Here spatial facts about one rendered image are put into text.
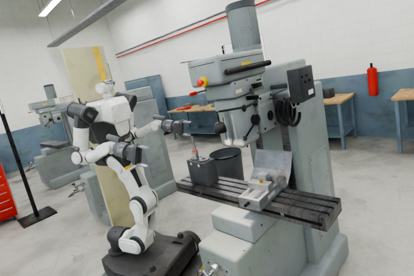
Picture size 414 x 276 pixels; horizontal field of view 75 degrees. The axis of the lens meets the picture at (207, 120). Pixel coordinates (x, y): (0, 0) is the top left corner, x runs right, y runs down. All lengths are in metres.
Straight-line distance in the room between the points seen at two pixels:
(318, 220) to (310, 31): 4.81
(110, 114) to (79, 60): 1.34
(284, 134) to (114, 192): 2.00
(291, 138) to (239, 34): 0.82
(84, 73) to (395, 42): 4.79
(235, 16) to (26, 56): 9.16
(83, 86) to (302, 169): 2.22
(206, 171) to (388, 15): 4.40
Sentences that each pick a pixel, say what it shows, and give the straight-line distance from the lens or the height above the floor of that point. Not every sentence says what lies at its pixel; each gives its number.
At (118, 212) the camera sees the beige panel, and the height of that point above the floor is 0.48.
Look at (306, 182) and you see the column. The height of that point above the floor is 0.89.
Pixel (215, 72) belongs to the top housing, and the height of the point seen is 1.80.
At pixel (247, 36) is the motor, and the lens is 1.86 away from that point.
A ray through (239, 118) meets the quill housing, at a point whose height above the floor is 1.50.
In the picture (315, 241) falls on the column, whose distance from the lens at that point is 2.41.
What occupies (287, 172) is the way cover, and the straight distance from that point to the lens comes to 2.08.
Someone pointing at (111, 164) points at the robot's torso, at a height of 1.33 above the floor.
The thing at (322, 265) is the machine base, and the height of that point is 0.20.
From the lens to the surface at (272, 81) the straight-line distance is 1.96.
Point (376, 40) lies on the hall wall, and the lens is 5.68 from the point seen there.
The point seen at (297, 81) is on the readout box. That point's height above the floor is 1.65.
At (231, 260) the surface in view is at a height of 0.76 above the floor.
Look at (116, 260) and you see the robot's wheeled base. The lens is 2.40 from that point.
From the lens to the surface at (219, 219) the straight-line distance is 1.89.
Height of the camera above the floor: 1.82
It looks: 10 degrees down
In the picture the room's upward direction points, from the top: 12 degrees counter-clockwise
